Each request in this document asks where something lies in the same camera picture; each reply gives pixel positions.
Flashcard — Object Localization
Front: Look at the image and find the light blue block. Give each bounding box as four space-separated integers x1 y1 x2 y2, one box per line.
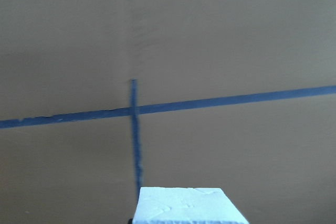
132 187 248 223

